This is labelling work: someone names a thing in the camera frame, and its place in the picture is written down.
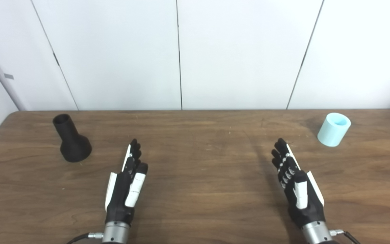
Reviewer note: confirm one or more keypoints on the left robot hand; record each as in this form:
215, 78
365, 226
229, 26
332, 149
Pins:
122, 193

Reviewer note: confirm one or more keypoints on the small grey wall label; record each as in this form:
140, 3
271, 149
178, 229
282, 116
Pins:
8, 76

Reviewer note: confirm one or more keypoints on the black peg stand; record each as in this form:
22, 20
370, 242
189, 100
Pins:
73, 144

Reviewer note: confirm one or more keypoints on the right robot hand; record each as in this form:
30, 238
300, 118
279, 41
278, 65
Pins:
303, 200

